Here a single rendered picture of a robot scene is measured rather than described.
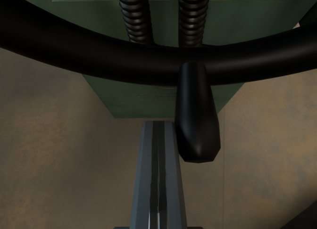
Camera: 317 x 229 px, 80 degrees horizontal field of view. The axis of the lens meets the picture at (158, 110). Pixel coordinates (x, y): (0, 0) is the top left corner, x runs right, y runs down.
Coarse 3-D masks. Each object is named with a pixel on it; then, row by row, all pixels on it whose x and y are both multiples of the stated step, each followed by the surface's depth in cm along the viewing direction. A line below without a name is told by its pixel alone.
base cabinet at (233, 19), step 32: (32, 0) 29; (64, 0) 28; (96, 0) 28; (160, 0) 28; (224, 0) 28; (256, 0) 28; (288, 0) 28; (160, 32) 34; (224, 32) 34; (256, 32) 34; (128, 96) 61; (160, 96) 61; (224, 96) 62
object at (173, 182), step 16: (160, 128) 10; (160, 144) 9; (176, 144) 9; (160, 160) 8; (176, 160) 8; (160, 176) 7; (176, 176) 7; (160, 192) 7; (176, 192) 7; (160, 208) 6; (176, 208) 6; (160, 224) 6; (176, 224) 6
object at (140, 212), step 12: (144, 132) 9; (156, 132) 9; (144, 144) 9; (156, 144) 9; (144, 156) 8; (156, 156) 8; (144, 168) 8; (156, 168) 8; (144, 180) 7; (156, 180) 7; (144, 192) 7; (156, 192) 7; (132, 204) 6; (144, 204) 6; (156, 204) 6; (132, 216) 6; (144, 216) 6; (156, 216) 6; (120, 228) 6; (132, 228) 6; (144, 228) 6; (156, 228) 6
